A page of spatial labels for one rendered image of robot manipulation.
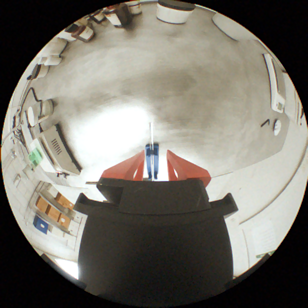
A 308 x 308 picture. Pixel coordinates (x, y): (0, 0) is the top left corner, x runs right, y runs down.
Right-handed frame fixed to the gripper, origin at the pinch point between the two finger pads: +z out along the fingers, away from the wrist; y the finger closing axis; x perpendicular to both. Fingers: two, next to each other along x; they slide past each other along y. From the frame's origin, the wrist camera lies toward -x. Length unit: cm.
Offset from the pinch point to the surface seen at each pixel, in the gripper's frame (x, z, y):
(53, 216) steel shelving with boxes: 146, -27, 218
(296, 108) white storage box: -28, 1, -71
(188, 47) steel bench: -19.4, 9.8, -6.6
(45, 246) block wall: 163, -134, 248
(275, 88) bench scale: -23.7, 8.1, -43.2
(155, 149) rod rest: 4.1, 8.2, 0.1
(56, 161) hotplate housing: 3.5, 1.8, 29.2
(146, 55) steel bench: -16.4, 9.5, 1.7
